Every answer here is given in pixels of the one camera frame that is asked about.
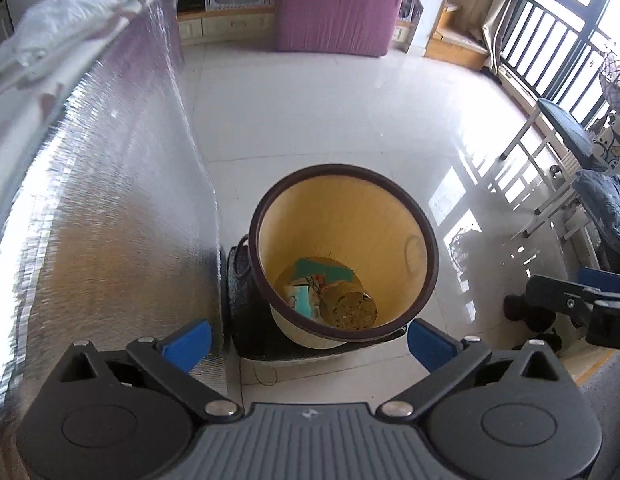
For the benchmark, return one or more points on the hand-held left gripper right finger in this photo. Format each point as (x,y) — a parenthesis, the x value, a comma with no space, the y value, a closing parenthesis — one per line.
(432,346)

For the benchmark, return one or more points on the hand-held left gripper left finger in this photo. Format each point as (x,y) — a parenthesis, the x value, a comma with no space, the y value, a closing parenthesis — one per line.
(187,344)

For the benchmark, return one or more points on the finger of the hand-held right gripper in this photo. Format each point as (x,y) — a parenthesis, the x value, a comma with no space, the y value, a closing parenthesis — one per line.
(564,297)

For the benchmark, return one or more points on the yellow bin with brown rim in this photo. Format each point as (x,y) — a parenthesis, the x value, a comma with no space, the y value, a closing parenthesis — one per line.
(340,220)

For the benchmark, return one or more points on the black dumbbell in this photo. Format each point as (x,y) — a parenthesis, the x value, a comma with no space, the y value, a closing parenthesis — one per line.
(532,312)

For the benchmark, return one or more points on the blue plastic item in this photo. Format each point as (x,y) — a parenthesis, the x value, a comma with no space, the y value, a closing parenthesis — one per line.
(602,276)

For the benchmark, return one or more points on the blue denim cloth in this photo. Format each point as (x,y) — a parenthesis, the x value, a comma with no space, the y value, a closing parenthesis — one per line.
(607,205)

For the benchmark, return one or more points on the white and teal carton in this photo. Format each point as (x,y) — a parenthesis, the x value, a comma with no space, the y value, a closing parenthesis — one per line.
(301,299)

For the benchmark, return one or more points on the teal packet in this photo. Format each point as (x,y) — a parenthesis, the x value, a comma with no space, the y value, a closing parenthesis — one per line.
(322,267)

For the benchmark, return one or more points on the silver foil sheet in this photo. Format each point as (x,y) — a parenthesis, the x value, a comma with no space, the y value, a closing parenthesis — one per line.
(115,220)

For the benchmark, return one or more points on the black window railing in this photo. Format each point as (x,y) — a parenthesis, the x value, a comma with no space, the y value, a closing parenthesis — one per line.
(549,25)

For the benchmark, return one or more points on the wooden platform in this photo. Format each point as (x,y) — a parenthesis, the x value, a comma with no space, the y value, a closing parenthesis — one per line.
(454,45)

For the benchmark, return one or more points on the beige curtain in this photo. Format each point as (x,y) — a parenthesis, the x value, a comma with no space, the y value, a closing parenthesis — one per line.
(504,15)

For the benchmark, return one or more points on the low wooden drawer bench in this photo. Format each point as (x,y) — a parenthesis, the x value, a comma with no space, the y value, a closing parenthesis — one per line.
(225,24)

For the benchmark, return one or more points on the pink covered furniture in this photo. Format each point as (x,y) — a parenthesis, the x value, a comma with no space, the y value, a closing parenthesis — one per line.
(335,5)

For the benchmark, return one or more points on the white frame rack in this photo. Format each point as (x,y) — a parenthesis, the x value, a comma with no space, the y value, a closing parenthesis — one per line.
(564,130)

